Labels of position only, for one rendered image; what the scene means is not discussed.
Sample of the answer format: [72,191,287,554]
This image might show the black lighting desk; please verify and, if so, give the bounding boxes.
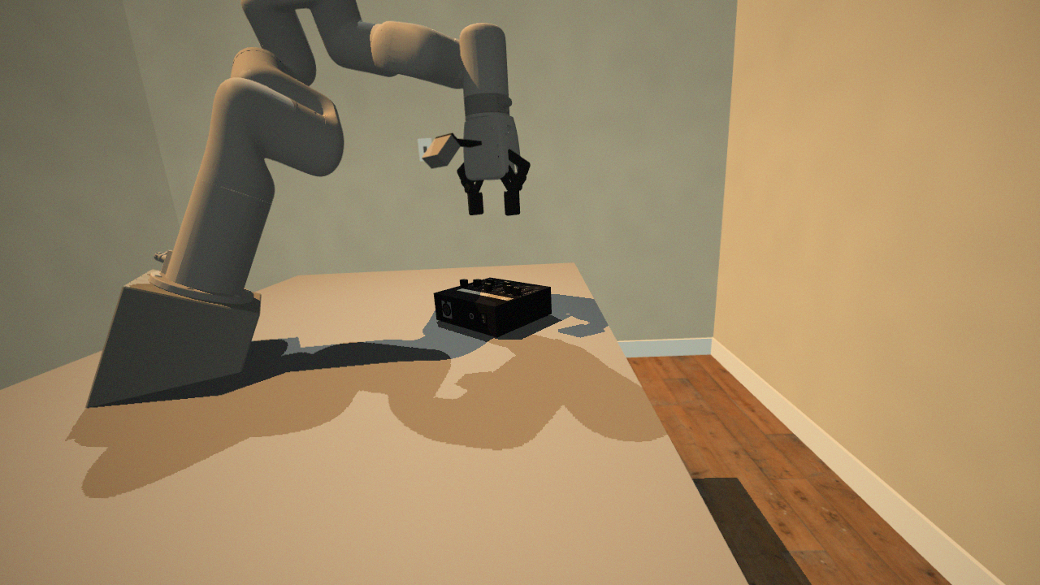
[434,277,552,338]

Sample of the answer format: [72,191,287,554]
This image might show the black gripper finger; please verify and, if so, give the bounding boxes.
[457,163,483,215]
[500,149,530,215]

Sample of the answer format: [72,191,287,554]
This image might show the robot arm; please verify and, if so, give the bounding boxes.
[149,0,512,304]

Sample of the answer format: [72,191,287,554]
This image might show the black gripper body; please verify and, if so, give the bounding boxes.
[463,112,520,180]

